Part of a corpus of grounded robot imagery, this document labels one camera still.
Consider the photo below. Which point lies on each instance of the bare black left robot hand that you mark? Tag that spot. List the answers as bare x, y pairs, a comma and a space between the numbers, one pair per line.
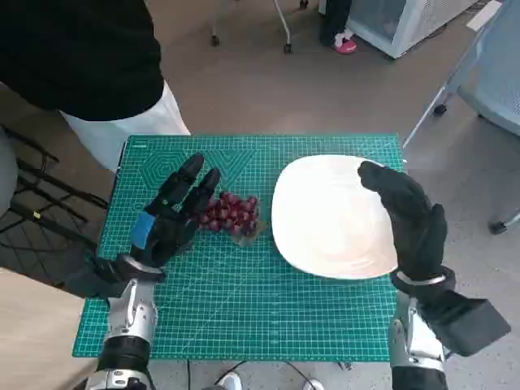
166, 231

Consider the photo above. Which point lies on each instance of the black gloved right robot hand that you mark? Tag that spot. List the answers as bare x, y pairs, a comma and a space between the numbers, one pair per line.
414, 223

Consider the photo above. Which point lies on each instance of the red toy grape bunch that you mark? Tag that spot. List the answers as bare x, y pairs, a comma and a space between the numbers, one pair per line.
233, 213

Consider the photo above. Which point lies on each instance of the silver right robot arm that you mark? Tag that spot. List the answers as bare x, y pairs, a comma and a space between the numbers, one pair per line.
414, 345

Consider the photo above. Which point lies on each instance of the white square plate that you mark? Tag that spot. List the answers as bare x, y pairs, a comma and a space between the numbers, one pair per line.
329, 219

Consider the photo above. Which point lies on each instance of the green cutting mat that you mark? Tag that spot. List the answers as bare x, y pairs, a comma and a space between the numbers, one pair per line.
243, 308

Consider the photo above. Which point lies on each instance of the light blue wheeled chair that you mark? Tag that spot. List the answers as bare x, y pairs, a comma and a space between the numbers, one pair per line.
491, 93

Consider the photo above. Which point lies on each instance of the white foot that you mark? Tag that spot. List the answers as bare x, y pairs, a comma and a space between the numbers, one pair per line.
230, 382
313, 385

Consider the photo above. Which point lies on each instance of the beige wooden table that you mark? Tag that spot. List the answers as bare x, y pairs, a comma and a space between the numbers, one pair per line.
36, 333

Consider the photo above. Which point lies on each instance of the white perforated cabinet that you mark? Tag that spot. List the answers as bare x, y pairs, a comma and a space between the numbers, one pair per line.
406, 20

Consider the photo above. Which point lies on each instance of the person with pink shoe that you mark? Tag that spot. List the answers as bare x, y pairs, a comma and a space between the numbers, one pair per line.
335, 20

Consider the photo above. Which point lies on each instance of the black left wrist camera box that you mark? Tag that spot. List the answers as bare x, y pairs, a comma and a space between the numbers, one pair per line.
105, 276

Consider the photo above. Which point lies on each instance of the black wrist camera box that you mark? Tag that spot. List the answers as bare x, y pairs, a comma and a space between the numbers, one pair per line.
467, 325
105, 276

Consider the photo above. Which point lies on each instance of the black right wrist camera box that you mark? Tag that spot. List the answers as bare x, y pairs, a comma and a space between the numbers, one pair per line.
467, 325

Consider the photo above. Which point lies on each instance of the white wheeled frame legs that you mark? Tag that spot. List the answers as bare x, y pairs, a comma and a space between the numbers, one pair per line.
284, 24

